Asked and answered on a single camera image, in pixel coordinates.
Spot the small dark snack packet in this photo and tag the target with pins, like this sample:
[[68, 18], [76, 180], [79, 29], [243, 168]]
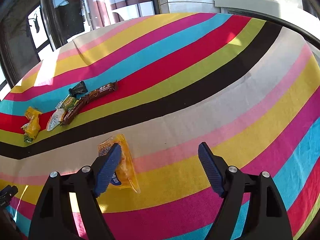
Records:
[[78, 88]]

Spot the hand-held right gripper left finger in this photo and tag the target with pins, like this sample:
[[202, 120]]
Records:
[[110, 165]]

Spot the brown snack bar light print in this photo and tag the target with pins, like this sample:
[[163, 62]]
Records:
[[103, 89]]

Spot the striped colourful cloth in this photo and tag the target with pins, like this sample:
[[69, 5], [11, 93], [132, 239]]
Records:
[[200, 92]]

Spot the small yellow snack packet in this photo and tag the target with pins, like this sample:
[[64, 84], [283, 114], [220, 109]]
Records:
[[31, 112], [33, 127]]

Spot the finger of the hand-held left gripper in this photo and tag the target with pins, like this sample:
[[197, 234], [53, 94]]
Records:
[[8, 192]]

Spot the tiny green snack packet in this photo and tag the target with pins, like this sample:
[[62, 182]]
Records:
[[28, 138]]

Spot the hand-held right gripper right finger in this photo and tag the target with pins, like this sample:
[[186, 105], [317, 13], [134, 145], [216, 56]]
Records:
[[210, 170]]

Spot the glossy brown snack bar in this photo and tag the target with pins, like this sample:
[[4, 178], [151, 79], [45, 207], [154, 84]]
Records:
[[72, 112]]

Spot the white blue-patterned snack packet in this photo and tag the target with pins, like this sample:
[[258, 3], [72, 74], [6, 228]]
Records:
[[54, 120]]

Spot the large yellow snack packet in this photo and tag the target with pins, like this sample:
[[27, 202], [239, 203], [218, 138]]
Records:
[[127, 165]]

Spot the green patterned snack packet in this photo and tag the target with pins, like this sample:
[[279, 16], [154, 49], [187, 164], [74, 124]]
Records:
[[69, 102]]

